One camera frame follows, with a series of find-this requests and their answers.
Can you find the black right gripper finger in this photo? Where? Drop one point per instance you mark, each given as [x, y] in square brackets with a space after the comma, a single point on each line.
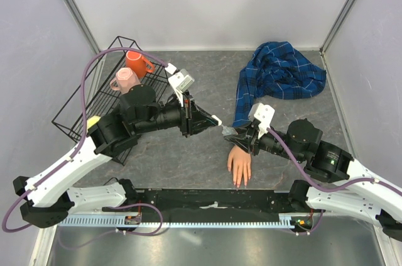
[243, 142]
[245, 130]

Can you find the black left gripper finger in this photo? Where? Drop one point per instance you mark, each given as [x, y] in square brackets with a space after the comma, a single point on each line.
[197, 127]
[198, 113]

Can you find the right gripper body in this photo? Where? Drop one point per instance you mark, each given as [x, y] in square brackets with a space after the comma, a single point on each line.
[253, 134]

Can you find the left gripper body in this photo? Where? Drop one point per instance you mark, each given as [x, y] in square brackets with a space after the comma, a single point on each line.
[186, 117]

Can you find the white nail polish cap brush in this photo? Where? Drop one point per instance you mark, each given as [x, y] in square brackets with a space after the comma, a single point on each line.
[219, 121]

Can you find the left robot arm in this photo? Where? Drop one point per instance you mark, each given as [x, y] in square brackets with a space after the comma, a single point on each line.
[50, 197]

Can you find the mannequin hand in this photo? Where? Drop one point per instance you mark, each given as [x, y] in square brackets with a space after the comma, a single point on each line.
[239, 164]

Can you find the orange mug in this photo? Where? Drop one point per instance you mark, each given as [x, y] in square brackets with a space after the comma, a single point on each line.
[139, 64]

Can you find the pink mug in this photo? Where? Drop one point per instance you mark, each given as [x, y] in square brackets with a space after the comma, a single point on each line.
[124, 80]

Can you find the blue plaid shirt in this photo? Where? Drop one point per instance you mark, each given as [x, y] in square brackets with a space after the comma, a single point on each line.
[278, 70]

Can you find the yellow mug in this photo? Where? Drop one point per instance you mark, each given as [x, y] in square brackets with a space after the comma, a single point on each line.
[92, 121]

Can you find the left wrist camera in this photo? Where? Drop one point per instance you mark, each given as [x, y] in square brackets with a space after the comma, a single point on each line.
[180, 80]

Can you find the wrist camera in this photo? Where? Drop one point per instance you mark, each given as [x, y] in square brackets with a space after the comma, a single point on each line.
[180, 80]
[264, 114]

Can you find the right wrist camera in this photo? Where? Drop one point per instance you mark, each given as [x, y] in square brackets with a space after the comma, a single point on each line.
[264, 114]

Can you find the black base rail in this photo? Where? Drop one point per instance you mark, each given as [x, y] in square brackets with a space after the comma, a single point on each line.
[161, 200]

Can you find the light blue cable duct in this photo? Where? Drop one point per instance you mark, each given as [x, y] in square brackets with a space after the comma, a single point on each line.
[180, 218]

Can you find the aluminium corner post left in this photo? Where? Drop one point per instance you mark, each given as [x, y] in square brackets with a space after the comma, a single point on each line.
[82, 25]

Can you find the aluminium corner post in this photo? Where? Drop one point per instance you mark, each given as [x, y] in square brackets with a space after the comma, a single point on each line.
[82, 25]
[339, 21]

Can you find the aluminium corner post right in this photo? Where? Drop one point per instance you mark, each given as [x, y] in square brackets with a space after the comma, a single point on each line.
[339, 21]

